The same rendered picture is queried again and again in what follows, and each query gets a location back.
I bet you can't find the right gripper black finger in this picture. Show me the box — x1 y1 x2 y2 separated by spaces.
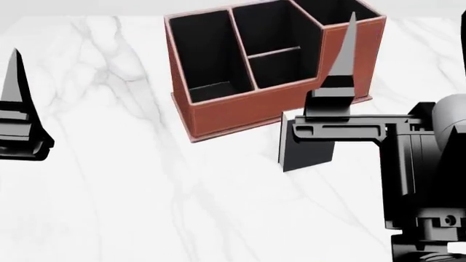
304 11 358 122
462 8 466 78

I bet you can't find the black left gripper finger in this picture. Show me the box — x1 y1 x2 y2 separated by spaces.
0 48 48 138

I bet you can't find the black book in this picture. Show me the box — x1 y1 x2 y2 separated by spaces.
277 109 336 173

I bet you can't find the brown leather desk caddy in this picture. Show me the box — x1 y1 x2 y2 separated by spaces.
163 0 388 144

